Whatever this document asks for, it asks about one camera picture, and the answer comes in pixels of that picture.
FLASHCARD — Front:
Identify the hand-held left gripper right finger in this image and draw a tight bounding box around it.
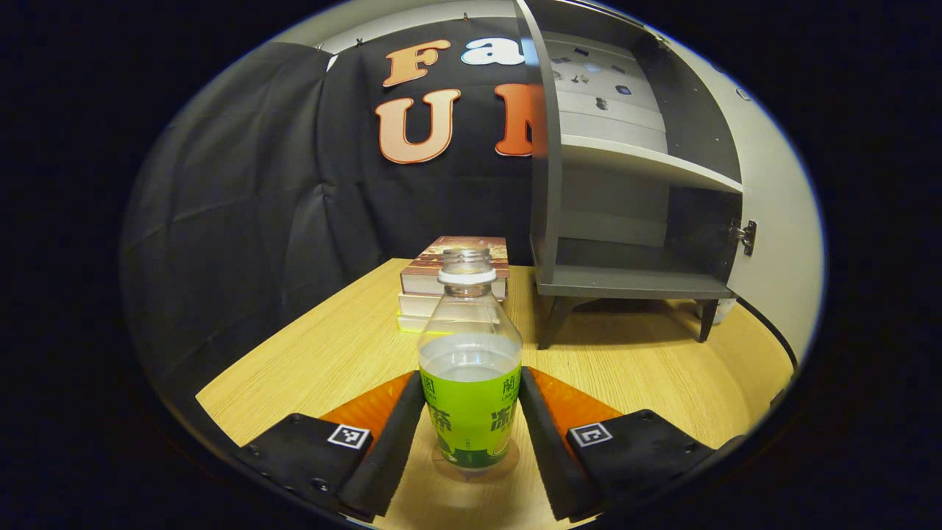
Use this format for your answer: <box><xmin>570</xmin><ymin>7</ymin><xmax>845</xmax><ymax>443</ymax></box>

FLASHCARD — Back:
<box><xmin>517</xmin><ymin>365</ymin><xmax>746</xmax><ymax>523</ymax></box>

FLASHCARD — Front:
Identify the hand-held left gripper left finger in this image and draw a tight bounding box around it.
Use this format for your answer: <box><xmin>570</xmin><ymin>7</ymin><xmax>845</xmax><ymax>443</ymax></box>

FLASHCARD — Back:
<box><xmin>233</xmin><ymin>370</ymin><xmax>428</xmax><ymax>522</ymax></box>

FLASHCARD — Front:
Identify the green label plastic bottle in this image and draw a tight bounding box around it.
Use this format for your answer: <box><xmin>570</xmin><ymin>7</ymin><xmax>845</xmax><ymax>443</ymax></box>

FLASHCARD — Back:
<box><xmin>417</xmin><ymin>248</ymin><xmax>524</xmax><ymax>473</ymax></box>

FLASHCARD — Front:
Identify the beige cabinet door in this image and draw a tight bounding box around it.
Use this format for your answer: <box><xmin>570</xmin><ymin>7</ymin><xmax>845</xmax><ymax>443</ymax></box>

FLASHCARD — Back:
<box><xmin>648</xmin><ymin>29</ymin><xmax>824</xmax><ymax>369</ymax></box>

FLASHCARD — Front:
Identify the grey cabinet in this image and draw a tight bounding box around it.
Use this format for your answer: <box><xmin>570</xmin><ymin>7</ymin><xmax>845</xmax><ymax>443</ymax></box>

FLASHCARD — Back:
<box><xmin>513</xmin><ymin>0</ymin><xmax>744</xmax><ymax>350</ymax></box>

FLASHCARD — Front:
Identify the metal cabinet door hinge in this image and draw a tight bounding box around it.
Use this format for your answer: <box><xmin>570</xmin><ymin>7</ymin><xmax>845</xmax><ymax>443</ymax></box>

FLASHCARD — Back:
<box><xmin>729</xmin><ymin>219</ymin><xmax>757</xmax><ymax>257</ymax></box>

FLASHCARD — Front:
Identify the white cabinet shelf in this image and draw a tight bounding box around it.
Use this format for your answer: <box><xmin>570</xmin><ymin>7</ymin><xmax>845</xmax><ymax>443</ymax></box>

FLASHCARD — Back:
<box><xmin>561</xmin><ymin>132</ymin><xmax>744</xmax><ymax>194</ymax></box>

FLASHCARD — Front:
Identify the brown cover book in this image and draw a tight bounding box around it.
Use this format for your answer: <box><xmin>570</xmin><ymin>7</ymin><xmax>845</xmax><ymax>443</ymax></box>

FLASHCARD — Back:
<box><xmin>400</xmin><ymin>236</ymin><xmax>510</xmax><ymax>300</ymax></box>

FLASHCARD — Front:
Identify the black backdrop cloth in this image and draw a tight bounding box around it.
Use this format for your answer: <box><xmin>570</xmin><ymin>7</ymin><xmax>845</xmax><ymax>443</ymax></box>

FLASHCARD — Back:
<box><xmin>120</xmin><ymin>16</ymin><xmax>549</xmax><ymax>413</ymax></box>

